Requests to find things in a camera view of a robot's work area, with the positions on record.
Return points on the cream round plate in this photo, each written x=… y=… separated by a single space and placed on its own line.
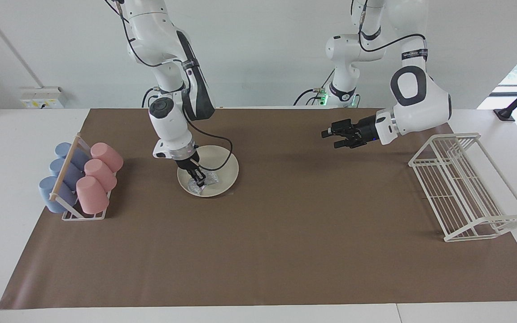
x=225 y=168

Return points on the white wall socket box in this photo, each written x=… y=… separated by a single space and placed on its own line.
x=43 y=98

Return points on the white cup rack wooden bar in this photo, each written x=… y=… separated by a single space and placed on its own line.
x=65 y=166

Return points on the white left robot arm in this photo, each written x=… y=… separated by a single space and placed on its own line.
x=420 y=107

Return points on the silvery mesh sponge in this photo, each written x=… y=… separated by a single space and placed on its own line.
x=211 y=179

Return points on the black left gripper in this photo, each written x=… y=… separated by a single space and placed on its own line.
x=364 y=132

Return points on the blue cup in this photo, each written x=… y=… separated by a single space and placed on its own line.
x=63 y=149
x=51 y=197
x=57 y=168

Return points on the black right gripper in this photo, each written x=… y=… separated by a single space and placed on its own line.
x=187 y=162

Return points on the pink cup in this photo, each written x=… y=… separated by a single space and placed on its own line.
x=91 y=197
x=101 y=175
x=108 y=156

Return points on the brown table mat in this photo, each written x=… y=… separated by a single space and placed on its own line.
x=285 y=246

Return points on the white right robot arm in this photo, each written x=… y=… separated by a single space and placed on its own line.
x=168 y=125

